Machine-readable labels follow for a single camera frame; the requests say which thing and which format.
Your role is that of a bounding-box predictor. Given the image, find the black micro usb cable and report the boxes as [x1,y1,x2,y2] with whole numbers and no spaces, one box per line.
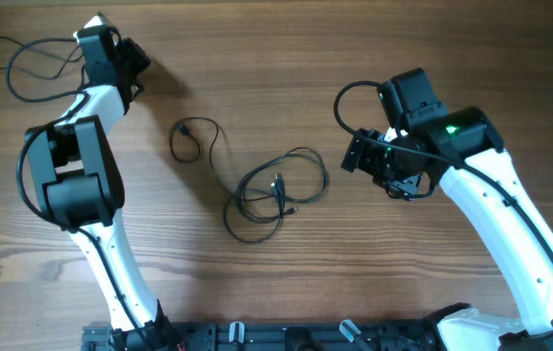
[168,116,331,245]

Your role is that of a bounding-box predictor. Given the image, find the black usb cable thick plug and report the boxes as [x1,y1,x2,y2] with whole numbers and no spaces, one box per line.
[228,146,330,224]

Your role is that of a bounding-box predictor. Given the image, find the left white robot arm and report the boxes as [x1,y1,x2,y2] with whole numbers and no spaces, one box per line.
[18,14,184,350]

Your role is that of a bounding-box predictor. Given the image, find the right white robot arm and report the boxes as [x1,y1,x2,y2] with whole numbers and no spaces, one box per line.
[341,68,553,350]

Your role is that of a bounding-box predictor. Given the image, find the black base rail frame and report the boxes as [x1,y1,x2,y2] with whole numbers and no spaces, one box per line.
[81,320,446,351]

